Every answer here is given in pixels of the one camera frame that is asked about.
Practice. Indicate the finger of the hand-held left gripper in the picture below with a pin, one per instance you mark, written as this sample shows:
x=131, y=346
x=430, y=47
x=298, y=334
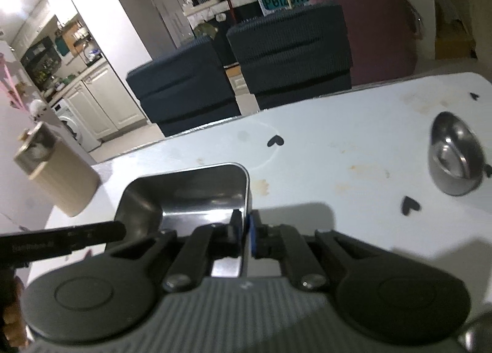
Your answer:
x=57, y=241

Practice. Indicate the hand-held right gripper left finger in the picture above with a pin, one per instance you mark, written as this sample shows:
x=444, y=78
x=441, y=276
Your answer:
x=239, y=230

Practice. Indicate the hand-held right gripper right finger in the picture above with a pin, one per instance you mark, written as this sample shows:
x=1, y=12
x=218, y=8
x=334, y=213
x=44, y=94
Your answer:
x=253, y=234

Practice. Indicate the rectangular steel container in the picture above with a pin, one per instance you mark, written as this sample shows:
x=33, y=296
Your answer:
x=184, y=191

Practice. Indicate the round steel bowl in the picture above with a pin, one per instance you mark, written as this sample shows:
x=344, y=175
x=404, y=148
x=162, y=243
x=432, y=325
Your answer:
x=453, y=168

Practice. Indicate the person's left hand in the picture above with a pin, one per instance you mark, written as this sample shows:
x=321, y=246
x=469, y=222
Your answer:
x=13, y=322

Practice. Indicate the beige canister with glass lid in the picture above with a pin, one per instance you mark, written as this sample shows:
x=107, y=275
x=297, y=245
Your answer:
x=65, y=184

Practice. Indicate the white washing machine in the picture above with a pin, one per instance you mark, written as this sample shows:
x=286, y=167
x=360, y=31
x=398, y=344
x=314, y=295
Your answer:
x=73, y=122

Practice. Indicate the dark blue chair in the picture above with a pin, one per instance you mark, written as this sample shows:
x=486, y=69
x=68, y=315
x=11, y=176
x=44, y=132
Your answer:
x=292, y=53
x=180, y=84

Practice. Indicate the maroon sofa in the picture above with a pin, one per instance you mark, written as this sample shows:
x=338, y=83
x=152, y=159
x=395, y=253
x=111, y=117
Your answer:
x=380, y=30

